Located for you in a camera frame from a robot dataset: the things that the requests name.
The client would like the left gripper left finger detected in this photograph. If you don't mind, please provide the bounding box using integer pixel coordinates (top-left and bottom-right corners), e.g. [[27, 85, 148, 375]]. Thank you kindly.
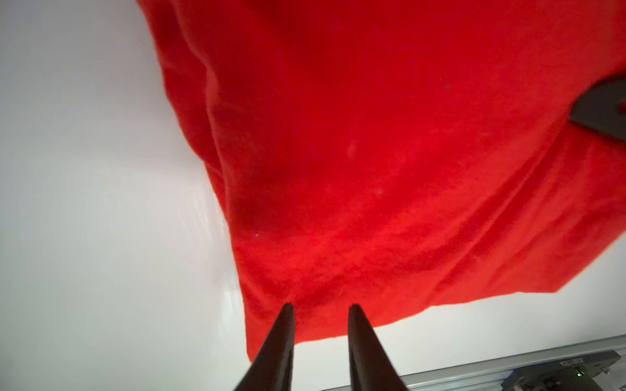
[[235, 304, 296, 391]]

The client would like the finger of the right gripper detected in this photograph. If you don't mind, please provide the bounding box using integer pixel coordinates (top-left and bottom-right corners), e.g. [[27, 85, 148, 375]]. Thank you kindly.
[[569, 77, 625, 142]]

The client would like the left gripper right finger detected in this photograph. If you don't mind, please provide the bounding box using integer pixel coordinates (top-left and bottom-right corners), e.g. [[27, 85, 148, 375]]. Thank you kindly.
[[348, 304, 408, 391]]

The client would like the red t-shirt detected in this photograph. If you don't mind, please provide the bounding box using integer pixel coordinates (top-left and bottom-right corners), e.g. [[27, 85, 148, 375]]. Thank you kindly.
[[140, 1, 625, 358]]

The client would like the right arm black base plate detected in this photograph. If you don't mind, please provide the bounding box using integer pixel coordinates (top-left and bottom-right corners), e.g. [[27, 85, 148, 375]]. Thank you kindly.
[[501, 350, 621, 391]]

